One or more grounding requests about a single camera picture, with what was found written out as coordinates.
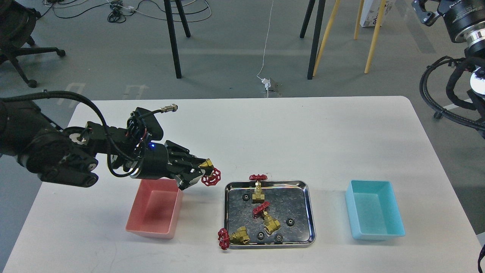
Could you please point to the black stand leg centre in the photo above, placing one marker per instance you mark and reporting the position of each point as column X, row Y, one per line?
column 316, row 33

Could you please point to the black office chair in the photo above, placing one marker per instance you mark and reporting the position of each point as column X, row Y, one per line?
column 17, row 23

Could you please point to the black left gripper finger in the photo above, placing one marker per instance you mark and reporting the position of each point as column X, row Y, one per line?
column 187, row 176
column 190, row 161

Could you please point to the blue plastic box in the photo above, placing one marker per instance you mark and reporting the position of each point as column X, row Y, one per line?
column 373, row 211

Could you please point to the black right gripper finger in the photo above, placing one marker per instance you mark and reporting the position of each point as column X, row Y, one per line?
column 425, row 17

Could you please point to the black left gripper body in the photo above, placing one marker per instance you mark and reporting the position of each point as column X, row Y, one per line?
column 168, row 160

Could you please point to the yellow wooden leg right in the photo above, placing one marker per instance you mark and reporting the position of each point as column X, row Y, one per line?
column 374, row 40

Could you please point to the brass valve tray centre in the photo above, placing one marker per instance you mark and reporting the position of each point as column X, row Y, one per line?
column 271, row 224

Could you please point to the yellow wooden leg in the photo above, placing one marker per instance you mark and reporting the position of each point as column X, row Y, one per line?
column 358, row 17
column 374, row 40
column 326, row 35

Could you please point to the yellow wooden leg middle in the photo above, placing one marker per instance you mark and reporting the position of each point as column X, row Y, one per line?
column 358, row 17

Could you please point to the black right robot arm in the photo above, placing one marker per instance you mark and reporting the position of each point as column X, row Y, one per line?
column 464, row 88

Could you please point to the shiny metal tray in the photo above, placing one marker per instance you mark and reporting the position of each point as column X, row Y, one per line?
column 288, row 199

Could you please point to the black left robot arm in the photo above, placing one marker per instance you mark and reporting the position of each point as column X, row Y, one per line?
column 68, row 155

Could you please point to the white cardboard box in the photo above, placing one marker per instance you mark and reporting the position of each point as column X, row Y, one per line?
column 370, row 12

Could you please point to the brass valve tray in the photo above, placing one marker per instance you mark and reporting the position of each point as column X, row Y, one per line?
column 240, row 236
column 271, row 224

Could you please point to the yellow wooden leg left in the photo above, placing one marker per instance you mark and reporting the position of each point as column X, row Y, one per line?
column 326, row 35

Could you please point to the brass valve top of tray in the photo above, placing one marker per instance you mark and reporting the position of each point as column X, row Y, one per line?
column 258, row 196

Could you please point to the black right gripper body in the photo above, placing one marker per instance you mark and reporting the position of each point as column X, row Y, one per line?
column 464, row 19

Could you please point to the pink plastic box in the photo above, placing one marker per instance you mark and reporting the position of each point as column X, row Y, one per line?
column 156, row 209

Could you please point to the black tripod left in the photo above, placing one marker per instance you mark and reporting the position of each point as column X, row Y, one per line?
column 172, row 34

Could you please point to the brass valve red handle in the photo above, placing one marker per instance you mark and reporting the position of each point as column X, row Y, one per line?
column 212, row 175

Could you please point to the brass valve tray bottom left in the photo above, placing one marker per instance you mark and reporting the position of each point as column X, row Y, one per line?
column 240, row 236

